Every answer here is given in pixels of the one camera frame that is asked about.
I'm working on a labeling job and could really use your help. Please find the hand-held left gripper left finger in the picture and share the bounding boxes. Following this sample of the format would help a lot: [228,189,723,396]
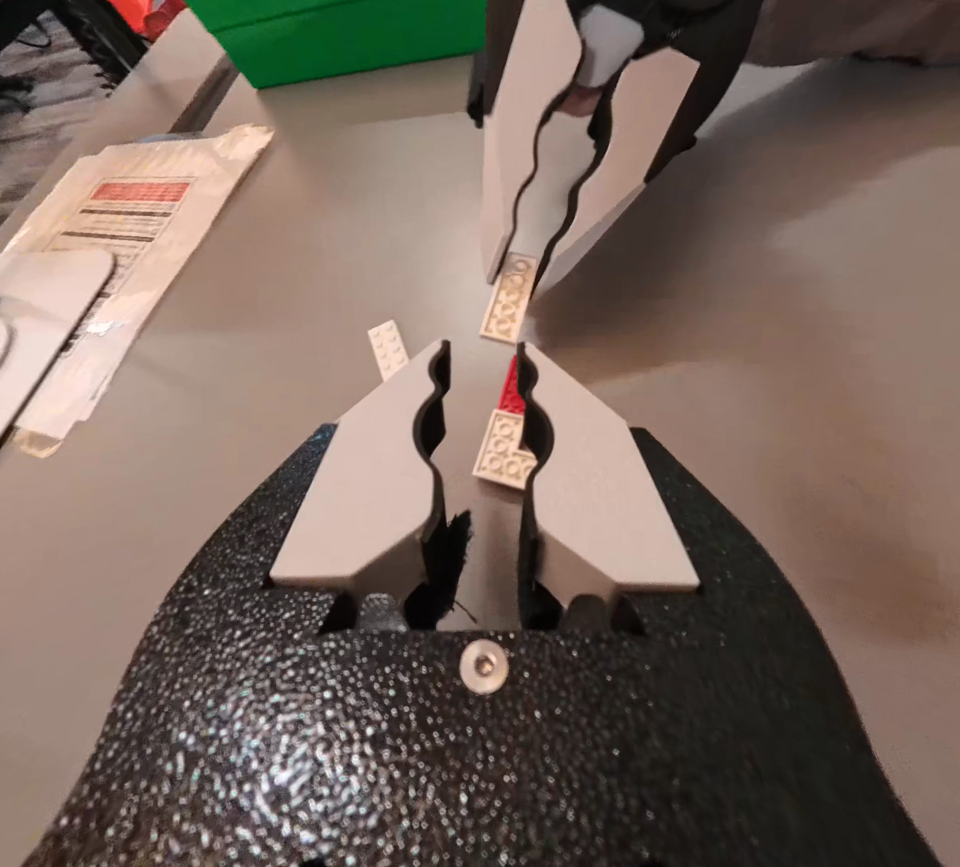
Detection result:
[268,339,454,606]

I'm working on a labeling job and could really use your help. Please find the printed sheet in plastic sleeve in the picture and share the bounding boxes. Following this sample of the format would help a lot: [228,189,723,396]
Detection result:
[0,124,276,461]

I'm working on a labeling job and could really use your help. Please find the red and white lego assembly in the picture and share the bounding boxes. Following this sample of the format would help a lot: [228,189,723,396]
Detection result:
[471,354,540,488]

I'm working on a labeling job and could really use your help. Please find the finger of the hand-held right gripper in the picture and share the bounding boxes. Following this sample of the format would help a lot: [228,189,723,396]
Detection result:
[531,49,704,300]
[478,0,588,285]

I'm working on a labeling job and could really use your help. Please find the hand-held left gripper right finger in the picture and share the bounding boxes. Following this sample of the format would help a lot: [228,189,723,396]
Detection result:
[516,340,702,607]

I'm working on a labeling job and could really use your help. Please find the white lego plate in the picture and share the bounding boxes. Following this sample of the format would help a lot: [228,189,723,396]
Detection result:
[479,252,540,344]
[366,318,413,383]

